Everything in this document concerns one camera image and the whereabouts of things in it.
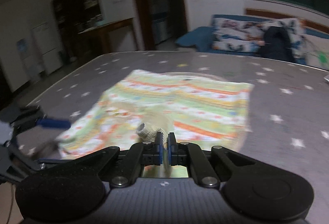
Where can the dark wooden side table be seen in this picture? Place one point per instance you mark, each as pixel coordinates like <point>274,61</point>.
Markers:
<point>95,41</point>

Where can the dark shelf with bottles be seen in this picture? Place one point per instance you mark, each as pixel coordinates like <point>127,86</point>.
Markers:
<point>74,16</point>

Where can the colourful patterned baby garment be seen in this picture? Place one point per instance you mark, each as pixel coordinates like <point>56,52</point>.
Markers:
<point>197,109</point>

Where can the butterfly print pillow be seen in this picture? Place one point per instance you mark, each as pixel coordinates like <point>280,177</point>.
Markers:
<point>230,34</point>

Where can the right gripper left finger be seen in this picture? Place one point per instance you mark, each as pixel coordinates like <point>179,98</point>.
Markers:
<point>131,163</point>

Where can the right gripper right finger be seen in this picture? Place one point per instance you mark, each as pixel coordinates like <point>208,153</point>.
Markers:
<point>194,159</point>

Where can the dark blue backpack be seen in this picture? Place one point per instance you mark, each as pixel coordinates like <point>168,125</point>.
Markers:
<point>277,45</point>

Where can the blue sofa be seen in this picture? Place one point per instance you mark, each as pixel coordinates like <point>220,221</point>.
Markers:
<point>203,38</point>

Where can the grey star tablecloth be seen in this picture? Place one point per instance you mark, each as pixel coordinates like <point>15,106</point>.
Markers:
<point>288,110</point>

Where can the beige cushion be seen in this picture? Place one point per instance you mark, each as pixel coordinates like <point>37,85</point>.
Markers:
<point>316,52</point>

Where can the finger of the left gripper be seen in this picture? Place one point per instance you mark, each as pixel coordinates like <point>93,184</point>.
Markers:
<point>49,149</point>
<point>53,123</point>

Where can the white refrigerator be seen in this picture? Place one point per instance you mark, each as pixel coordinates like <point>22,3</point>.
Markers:
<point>47,48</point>

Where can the dark wooden door frame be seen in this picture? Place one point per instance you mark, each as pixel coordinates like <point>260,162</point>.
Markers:
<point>159,0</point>

